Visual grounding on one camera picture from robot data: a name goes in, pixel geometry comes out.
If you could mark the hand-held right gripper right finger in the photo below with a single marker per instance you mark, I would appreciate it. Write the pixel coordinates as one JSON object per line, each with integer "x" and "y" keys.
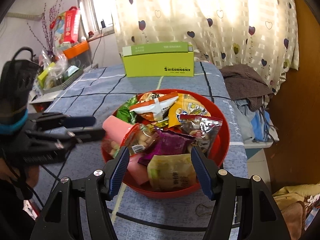
{"x": 202, "y": 172}

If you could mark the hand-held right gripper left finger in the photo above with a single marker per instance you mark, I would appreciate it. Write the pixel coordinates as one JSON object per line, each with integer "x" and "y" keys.
{"x": 120, "y": 172}

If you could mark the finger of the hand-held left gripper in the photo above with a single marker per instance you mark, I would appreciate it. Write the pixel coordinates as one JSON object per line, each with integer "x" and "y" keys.
{"x": 85, "y": 133}
{"x": 80, "y": 121}

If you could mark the pale green snack packet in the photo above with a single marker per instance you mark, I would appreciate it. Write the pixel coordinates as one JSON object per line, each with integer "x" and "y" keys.
{"x": 170, "y": 175}

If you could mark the red plastic bowl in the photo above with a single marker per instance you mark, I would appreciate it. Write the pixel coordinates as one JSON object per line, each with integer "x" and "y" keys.
{"x": 221, "y": 140}

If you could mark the dark red snack packet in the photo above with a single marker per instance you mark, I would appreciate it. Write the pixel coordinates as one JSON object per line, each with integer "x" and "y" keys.
{"x": 200, "y": 130}

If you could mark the purple snack packet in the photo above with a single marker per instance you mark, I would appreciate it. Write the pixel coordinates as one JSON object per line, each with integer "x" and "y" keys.
{"x": 170, "y": 145}

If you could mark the clear peanut bag green label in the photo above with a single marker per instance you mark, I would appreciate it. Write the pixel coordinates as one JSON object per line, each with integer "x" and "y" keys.
{"x": 147, "y": 137}

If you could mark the gold foil snack packet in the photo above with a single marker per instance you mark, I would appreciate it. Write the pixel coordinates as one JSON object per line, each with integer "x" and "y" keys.
{"x": 160, "y": 124}

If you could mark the yellow chip bag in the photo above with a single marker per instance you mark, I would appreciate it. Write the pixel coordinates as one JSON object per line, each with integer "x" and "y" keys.
{"x": 185, "y": 110}

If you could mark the orange white snack bag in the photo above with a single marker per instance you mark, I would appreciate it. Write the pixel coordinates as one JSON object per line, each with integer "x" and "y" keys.
{"x": 152, "y": 107}

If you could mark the person's left hand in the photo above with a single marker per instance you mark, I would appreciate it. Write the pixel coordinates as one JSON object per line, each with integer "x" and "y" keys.
{"x": 32, "y": 177}

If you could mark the white side table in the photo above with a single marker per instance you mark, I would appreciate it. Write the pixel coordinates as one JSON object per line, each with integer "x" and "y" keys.
{"x": 42, "y": 98}

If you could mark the yellow-green box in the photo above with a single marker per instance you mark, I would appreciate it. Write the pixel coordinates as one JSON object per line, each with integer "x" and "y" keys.
{"x": 43, "y": 76}

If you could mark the grey patterned tray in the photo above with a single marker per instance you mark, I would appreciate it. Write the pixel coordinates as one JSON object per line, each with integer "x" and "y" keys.
{"x": 65, "y": 83}

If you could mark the blue checked cloth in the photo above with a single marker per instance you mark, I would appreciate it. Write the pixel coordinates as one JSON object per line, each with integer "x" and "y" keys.
{"x": 100, "y": 85}

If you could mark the clear plastic bag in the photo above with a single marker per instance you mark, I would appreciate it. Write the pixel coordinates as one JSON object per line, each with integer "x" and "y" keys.
{"x": 58, "y": 67}

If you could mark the teal tissue pack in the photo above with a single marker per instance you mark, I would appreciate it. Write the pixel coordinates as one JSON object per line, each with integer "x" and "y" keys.
{"x": 71, "y": 71}

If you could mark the clear storage box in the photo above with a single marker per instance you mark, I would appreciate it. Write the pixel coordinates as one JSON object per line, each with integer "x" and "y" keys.
{"x": 85, "y": 61}

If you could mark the light grey garment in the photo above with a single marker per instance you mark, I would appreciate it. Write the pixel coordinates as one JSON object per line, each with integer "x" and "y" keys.
{"x": 242, "y": 120}

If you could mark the purple flower branches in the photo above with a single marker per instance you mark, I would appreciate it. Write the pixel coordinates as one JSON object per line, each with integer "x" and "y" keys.
{"x": 47, "y": 30}

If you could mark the orange box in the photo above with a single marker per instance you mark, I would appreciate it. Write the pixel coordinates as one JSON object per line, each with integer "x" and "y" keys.
{"x": 76, "y": 50}

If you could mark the colourful printed package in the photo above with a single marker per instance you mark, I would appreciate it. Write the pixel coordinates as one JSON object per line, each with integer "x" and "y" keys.
{"x": 58, "y": 30}

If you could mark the blue garment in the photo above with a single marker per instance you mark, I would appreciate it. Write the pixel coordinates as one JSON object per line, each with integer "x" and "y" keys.
{"x": 261, "y": 125}

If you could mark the red package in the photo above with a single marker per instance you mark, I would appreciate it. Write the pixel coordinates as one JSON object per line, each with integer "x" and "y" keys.
{"x": 71, "y": 25}

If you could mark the green cardboard box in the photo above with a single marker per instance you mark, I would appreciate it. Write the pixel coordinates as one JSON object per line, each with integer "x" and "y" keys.
{"x": 155, "y": 65}

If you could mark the yellow blanket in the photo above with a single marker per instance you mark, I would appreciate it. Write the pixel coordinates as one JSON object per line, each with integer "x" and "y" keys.
{"x": 295, "y": 192}

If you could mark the brown checked garment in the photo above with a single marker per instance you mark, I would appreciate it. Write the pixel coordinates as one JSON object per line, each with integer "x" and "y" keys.
{"x": 245, "y": 82}

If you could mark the black charger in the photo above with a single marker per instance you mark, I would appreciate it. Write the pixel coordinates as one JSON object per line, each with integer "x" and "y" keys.
{"x": 103, "y": 23}

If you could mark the brown fleece blanket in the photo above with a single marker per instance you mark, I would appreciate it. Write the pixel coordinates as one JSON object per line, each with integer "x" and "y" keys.
{"x": 295, "y": 220}

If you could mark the wooden wardrobe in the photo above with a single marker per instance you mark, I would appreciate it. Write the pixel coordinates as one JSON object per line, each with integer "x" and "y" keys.
{"x": 300, "y": 105}

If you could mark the window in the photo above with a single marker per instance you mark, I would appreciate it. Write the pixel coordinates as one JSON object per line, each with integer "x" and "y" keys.
{"x": 100, "y": 0}

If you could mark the heart print curtain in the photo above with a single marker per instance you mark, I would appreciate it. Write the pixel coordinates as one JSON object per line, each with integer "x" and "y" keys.
{"x": 200, "y": 17}

